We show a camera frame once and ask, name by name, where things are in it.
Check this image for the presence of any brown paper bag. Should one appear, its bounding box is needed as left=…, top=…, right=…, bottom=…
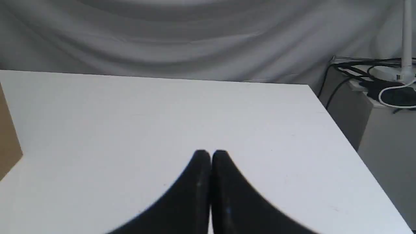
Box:
left=0, top=86, right=23, bottom=180

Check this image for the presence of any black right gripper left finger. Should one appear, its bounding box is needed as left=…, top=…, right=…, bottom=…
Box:
left=112, top=150, right=211, bottom=234

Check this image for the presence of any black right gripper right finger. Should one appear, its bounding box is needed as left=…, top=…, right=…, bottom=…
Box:
left=212, top=150, right=312, bottom=234

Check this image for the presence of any grey side cabinet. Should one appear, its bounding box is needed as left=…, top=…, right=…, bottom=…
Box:
left=318, top=58, right=416, bottom=230

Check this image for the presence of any grey backdrop cloth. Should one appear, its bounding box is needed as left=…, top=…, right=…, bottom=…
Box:
left=0, top=0, right=404, bottom=91

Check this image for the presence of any white lamp stand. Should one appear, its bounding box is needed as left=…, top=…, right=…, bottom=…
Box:
left=370, top=0, right=415, bottom=83

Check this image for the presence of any black cable bundle on cabinet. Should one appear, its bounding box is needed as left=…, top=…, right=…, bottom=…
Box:
left=318, top=58, right=416, bottom=109

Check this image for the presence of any white cable on cabinet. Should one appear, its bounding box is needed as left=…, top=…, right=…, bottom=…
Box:
left=379, top=78, right=416, bottom=109

